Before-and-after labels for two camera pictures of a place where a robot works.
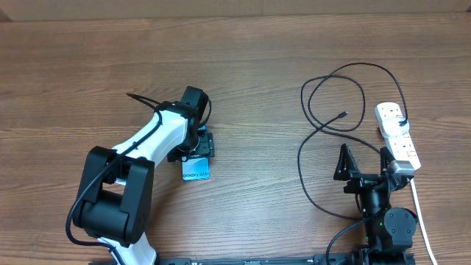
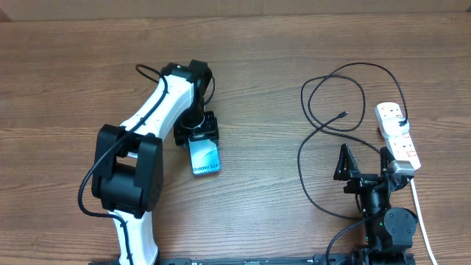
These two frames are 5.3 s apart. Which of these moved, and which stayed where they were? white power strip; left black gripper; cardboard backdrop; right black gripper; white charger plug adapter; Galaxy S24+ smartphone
Moved: Galaxy S24+ smartphone; left black gripper
Stayed: white power strip; right black gripper; white charger plug adapter; cardboard backdrop
